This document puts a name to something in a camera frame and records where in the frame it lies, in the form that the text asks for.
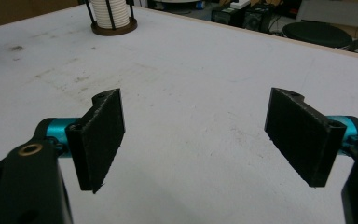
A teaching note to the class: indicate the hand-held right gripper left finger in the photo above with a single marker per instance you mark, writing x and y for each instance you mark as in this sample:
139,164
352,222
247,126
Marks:
98,140

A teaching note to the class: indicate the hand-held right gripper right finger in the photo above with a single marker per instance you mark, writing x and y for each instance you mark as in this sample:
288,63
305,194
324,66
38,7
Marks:
301,133

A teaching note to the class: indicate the white rings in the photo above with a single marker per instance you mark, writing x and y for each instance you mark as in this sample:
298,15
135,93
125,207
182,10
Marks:
114,26

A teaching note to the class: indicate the stack of white plates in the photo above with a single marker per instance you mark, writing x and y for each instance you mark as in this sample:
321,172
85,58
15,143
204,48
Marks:
110,13

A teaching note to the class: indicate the black round stool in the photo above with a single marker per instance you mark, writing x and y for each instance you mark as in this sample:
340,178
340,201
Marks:
317,33

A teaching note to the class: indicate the black equipment box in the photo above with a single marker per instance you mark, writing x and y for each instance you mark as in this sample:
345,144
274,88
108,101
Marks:
245,15

